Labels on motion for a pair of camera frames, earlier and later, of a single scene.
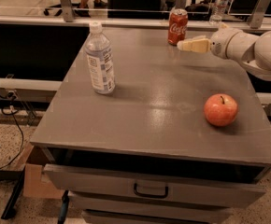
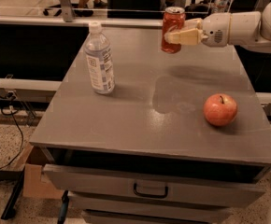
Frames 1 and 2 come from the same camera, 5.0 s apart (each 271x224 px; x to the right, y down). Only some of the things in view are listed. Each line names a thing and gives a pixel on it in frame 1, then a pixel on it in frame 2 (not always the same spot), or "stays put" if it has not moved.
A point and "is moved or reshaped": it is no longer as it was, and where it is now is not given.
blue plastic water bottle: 100,60 stays put
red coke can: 178,26 is moved or reshaped
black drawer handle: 154,196 stays put
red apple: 221,109 stays put
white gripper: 221,43 → 216,29
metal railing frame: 65,14 stays put
